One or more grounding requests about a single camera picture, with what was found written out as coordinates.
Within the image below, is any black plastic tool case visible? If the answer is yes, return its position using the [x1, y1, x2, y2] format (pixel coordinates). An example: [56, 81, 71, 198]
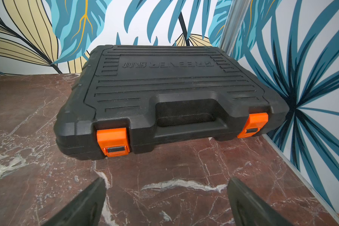
[54, 45, 289, 160]

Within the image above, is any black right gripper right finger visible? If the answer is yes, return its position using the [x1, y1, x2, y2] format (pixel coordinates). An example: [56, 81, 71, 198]
[227, 178, 292, 226]

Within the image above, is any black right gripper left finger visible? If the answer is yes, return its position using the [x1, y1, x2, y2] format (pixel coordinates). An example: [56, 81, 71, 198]
[44, 178, 106, 226]

